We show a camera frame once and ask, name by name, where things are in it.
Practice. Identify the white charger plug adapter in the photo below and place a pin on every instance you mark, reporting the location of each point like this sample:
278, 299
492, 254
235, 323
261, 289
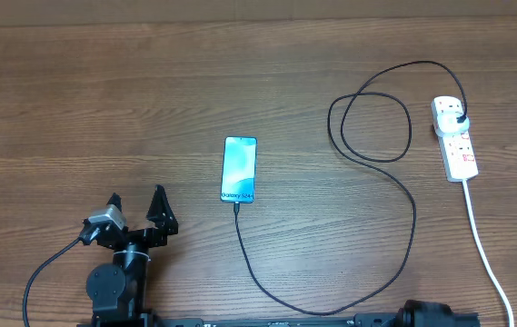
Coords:
448, 124

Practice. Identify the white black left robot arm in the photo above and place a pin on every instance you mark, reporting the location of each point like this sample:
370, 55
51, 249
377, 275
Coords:
117, 289

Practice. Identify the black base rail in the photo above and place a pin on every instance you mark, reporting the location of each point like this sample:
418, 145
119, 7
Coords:
359, 320

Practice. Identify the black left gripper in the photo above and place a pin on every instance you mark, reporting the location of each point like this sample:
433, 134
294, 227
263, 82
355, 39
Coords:
164, 225

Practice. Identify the Samsung Galaxy smartphone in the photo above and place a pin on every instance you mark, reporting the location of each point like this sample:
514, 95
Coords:
239, 166

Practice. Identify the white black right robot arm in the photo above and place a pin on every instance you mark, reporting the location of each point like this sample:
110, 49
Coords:
424, 314

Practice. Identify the white power strip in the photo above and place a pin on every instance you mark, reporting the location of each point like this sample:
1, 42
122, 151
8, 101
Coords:
457, 151

